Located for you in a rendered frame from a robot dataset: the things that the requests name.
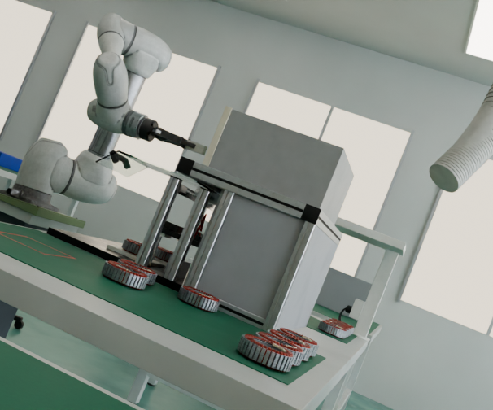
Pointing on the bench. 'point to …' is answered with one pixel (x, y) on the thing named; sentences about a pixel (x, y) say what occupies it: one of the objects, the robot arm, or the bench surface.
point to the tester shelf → (219, 181)
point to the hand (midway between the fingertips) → (195, 147)
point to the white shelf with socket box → (364, 316)
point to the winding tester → (281, 161)
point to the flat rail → (192, 195)
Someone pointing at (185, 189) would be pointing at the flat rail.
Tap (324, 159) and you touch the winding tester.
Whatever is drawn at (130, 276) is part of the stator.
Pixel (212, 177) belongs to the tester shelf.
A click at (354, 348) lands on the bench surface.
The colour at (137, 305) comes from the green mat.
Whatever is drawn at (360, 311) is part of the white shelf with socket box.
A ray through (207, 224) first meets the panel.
